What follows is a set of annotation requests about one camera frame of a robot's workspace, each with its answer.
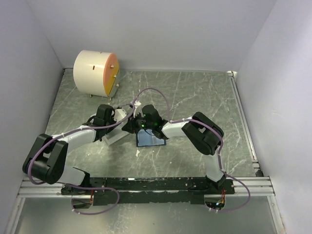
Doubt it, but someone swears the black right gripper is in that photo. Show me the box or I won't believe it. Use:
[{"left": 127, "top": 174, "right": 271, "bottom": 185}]
[{"left": 122, "top": 111, "right": 154, "bottom": 134}]

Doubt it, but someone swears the white plastic card tray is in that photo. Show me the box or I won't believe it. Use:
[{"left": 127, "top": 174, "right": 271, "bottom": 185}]
[{"left": 103, "top": 121, "right": 129, "bottom": 145}]

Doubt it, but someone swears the blue leather card holder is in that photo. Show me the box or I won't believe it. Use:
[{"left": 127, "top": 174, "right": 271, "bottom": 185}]
[{"left": 136, "top": 130, "right": 166, "bottom": 147}]

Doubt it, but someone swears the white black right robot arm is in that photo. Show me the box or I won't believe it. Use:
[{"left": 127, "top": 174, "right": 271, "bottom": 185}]
[{"left": 122, "top": 104, "right": 226, "bottom": 194}]

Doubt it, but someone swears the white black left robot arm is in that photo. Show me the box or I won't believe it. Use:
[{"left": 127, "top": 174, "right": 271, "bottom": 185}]
[{"left": 22, "top": 104, "right": 117, "bottom": 184}]

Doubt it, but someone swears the white round mini drawer cabinet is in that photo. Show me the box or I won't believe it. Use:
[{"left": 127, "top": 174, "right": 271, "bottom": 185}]
[{"left": 73, "top": 50, "right": 120, "bottom": 98}]

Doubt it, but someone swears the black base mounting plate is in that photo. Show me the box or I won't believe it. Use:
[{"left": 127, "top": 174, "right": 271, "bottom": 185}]
[{"left": 61, "top": 177, "right": 235, "bottom": 206}]

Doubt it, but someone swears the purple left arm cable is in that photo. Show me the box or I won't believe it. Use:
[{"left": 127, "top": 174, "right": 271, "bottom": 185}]
[{"left": 26, "top": 103, "right": 137, "bottom": 215}]

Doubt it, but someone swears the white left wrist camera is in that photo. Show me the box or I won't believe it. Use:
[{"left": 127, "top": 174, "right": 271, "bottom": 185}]
[{"left": 114, "top": 108, "right": 127, "bottom": 122}]

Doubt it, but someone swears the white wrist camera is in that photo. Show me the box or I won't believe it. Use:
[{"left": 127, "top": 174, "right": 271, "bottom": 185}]
[
  {"left": 133, "top": 100, "right": 142, "bottom": 117},
  {"left": 114, "top": 108, "right": 127, "bottom": 122}
]

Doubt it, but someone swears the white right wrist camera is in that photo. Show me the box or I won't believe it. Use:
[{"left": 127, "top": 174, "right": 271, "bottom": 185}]
[{"left": 133, "top": 100, "right": 142, "bottom": 117}]

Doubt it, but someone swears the aluminium right side rail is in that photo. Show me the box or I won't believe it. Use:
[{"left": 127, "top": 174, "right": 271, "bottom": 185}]
[{"left": 226, "top": 70, "right": 287, "bottom": 234}]

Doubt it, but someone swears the aluminium extrusion rail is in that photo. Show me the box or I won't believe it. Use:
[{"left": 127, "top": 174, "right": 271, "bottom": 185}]
[{"left": 18, "top": 177, "right": 275, "bottom": 197}]

